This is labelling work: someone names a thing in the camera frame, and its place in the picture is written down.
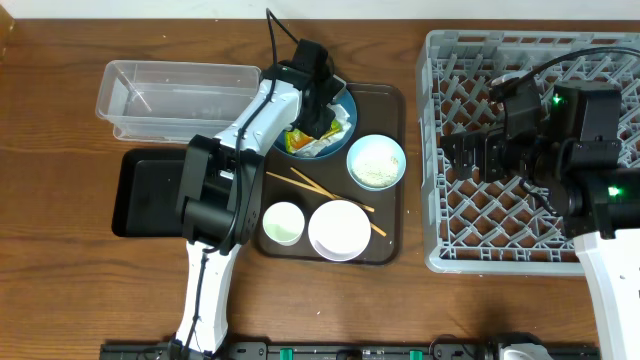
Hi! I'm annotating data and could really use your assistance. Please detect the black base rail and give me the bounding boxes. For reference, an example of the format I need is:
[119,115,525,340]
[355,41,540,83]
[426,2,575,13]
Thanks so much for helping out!
[99,340,601,360]

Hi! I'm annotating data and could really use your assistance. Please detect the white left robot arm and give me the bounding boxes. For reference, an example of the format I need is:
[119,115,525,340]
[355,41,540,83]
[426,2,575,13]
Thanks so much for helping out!
[169,65,346,359]

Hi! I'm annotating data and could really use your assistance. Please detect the dark blue bowl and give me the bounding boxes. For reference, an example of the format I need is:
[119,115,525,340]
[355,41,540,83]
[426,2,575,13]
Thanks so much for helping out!
[273,91,357,160]

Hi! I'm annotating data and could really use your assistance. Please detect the brown serving tray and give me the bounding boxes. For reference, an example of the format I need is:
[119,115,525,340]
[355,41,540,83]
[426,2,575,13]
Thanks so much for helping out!
[262,83,406,266]

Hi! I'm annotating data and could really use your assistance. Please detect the grey dishwasher rack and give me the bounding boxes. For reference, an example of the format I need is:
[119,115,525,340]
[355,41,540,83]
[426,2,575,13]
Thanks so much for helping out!
[416,30,639,276]

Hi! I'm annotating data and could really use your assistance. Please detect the white pink bowl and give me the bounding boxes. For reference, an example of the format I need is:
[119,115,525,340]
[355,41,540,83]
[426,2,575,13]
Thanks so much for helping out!
[308,200,372,262]

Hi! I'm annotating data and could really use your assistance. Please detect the green snack wrapper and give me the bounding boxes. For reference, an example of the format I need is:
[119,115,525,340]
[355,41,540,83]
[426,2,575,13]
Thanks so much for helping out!
[284,105,353,158]

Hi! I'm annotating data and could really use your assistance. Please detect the small white cup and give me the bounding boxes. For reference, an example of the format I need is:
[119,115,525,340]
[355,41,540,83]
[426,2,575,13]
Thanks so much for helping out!
[262,202,306,246]

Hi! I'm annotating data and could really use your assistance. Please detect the clear plastic bin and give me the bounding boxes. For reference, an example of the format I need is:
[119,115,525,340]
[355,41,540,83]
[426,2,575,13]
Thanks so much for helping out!
[95,60,261,144]

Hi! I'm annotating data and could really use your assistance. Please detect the black waste tray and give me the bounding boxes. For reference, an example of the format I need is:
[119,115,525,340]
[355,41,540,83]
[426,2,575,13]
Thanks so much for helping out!
[111,148,186,238]

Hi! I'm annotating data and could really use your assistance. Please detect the light blue bowl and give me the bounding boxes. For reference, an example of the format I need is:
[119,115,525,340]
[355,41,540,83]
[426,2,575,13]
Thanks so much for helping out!
[346,134,406,192]

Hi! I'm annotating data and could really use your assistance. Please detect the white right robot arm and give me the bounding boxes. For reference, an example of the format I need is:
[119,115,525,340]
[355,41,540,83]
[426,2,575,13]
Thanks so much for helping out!
[442,79,639,359]

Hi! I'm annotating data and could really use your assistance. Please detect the wooden chopstick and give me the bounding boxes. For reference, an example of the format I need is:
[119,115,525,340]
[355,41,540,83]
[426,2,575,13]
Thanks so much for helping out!
[266,171,375,213]
[290,167,387,237]

